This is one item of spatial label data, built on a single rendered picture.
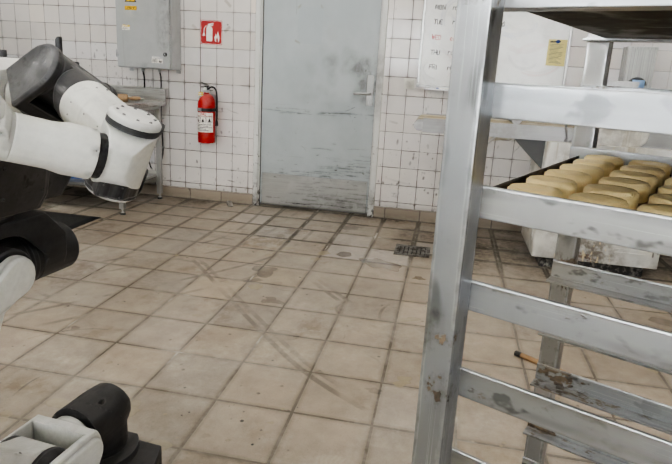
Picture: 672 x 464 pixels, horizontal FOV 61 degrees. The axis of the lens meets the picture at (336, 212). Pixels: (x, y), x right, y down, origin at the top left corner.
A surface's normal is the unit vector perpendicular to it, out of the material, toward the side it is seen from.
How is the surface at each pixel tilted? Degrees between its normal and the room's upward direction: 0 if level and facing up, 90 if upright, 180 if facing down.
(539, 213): 90
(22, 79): 59
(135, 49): 90
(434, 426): 90
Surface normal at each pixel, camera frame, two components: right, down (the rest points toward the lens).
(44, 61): -0.40, -0.33
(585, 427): -0.58, 0.17
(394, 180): -0.19, 0.23
